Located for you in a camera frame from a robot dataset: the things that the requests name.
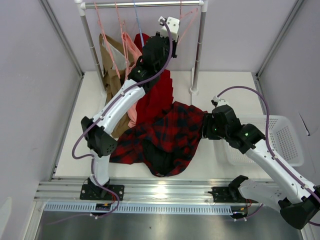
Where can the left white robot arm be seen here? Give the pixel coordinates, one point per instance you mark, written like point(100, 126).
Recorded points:
point(97, 131)

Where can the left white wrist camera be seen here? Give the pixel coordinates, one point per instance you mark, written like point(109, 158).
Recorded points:
point(173, 25)

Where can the white plastic basket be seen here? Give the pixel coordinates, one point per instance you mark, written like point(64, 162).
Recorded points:
point(282, 138)

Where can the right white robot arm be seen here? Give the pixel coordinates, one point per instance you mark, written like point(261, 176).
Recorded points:
point(298, 199)

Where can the pink hanging garment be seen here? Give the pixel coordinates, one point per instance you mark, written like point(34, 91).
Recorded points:
point(135, 53)

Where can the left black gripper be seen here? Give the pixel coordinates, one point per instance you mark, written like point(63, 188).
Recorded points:
point(174, 46)

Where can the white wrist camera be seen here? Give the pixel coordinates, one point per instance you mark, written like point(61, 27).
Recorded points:
point(217, 101)
point(173, 25)

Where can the blue hanger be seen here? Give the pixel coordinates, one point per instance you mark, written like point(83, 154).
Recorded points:
point(139, 24)

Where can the red plaid skirt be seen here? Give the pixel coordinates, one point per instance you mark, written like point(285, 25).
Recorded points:
point(166, 145)

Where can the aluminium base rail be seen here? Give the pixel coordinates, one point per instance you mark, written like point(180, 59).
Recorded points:
point(136, 191)

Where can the red hanging garment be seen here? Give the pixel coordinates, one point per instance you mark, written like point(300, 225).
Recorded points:
point(158, 92)

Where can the black mounting plate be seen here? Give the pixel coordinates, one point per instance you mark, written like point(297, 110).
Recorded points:
point(95, 193)
point(225, 194)

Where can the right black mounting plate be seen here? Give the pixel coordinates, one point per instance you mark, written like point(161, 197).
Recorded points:
point(225, 194)

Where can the slotted white cable duct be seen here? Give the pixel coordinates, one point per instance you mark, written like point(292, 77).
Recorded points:
point(86, 207)

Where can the metal clothes rack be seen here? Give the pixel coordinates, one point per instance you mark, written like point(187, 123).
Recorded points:
point(203, 4)

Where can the tan hanging garment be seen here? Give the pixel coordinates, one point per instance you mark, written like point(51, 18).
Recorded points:
point(112, 84)

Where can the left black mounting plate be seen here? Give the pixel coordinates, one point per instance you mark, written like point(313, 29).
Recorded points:
point(95, 193)

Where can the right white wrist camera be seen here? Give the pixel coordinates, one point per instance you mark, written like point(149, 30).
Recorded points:
point(217, 101)

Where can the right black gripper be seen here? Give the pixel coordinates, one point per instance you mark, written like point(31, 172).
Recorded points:
point(207, 125)

